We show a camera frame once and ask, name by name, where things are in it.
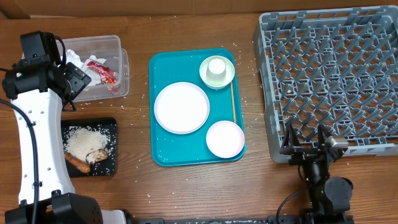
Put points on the black tray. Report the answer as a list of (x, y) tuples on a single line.
[(106, 127)]

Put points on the white upturned cup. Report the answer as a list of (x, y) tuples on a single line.
[(216, 70)]

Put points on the large white plate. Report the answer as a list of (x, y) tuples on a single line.
[(181, 108)]

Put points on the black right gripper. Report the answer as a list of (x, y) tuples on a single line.
[(302, 154)]

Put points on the white rice pile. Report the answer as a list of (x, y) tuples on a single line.
[(81, 141)]

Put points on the orange carrot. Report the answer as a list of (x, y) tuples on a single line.
[(80, 165)]

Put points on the clear plastic bin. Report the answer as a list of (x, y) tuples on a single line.
[(108, 47)]

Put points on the teal plastic tray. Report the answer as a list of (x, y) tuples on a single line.
[(170, 149)]

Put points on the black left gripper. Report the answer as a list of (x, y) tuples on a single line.
[(78, 79)]

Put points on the pale green bowl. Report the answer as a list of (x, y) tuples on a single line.
[(230, 73)]

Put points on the white napkin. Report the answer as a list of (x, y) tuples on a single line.
[(95, 77), (72, 57)]

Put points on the red snack wrapper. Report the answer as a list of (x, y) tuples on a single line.
[(108, 76)]

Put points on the grey dishwasher rack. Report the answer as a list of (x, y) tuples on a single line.
[(335, 67)]

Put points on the small white bowl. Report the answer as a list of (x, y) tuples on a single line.
[(225, 139)]

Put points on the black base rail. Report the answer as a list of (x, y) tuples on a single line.
[(283, 219)]

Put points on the wooden chopstick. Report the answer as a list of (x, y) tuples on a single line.
[(233, 102)]

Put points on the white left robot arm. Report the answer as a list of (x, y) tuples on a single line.
[(37, 88)]

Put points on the brown food chunk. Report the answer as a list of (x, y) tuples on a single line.
[(96, 156)]

